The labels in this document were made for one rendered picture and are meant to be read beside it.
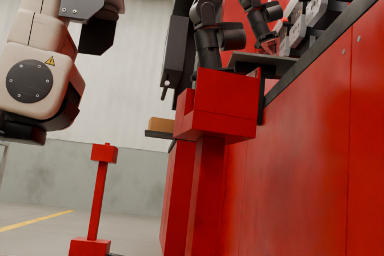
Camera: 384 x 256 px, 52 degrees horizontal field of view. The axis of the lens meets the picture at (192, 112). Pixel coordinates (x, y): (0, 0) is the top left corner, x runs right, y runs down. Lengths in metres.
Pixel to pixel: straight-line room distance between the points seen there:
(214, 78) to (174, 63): 1.51
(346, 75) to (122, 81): 7.81
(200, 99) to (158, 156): 7.24
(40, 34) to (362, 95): 0.71
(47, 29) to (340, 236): 0.76
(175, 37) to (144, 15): 6.45
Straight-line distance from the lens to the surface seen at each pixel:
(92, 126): 8.28
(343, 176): 0.70
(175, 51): 2.47
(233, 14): 2.46
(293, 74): 1.07
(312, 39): 1.48
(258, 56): 1.37
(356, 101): 0.68
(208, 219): 0.99
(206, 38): 1.00
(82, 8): 1.00
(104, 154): 2.95
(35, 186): 8.41
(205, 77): 0.94
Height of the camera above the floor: 0.51
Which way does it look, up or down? 12 degrees up
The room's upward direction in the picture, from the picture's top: 6 degrees clockwise
